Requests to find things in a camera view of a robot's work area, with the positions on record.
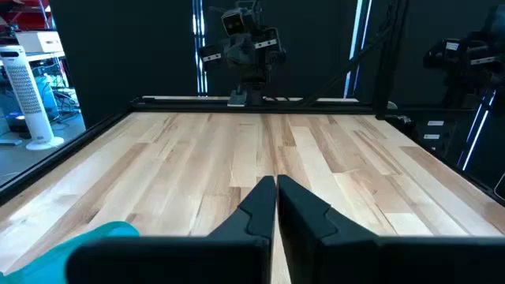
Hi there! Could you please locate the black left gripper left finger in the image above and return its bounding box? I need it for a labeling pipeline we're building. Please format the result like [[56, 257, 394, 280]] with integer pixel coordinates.
[[65, 175, 276, 284]]

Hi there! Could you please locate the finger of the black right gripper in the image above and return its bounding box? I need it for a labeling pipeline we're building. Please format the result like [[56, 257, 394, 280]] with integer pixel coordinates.
[[199, 35, 242, 72], [241, 28, 287, 72]]

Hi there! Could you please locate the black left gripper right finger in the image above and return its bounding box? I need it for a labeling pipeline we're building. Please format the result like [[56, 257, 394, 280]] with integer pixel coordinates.
[[277, 174, 505, 284]]

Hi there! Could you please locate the teal towel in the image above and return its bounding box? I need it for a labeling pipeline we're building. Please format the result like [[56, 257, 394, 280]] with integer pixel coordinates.
[[0, 220, 140, 284]]

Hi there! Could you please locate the black partition panel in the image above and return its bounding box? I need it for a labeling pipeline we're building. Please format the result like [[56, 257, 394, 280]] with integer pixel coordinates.
[[49, 0, 380, 129]]

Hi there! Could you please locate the white cardboard box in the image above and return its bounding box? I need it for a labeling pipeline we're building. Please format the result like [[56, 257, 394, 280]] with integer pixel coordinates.
[[14, 30, 64, 54]]

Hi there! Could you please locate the white tower fan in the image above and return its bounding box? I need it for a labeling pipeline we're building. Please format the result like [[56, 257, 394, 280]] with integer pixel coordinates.
[[0, 44, 65, 151]]

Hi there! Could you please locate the red metal rack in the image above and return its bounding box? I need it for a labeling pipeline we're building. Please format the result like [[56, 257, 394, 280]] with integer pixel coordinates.
[[0, 0, 52, 32]]

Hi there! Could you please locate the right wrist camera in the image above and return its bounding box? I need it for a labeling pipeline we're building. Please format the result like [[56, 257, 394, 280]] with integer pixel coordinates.
[[220, 7, 246, 37]]

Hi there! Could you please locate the black aluminium table frame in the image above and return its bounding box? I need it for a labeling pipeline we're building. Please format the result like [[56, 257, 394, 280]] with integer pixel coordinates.
[[0, 0, 505, 207]]

